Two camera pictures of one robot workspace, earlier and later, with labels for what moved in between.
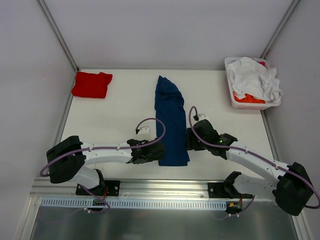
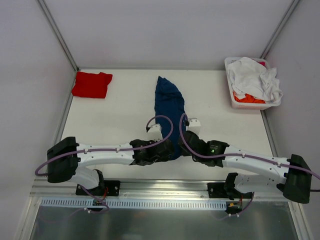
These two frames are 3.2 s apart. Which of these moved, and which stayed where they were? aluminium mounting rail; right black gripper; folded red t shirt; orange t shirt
Moved: right black gripper
Stayed: folded red t shirt; aluminium mounting rail; orange t shirt
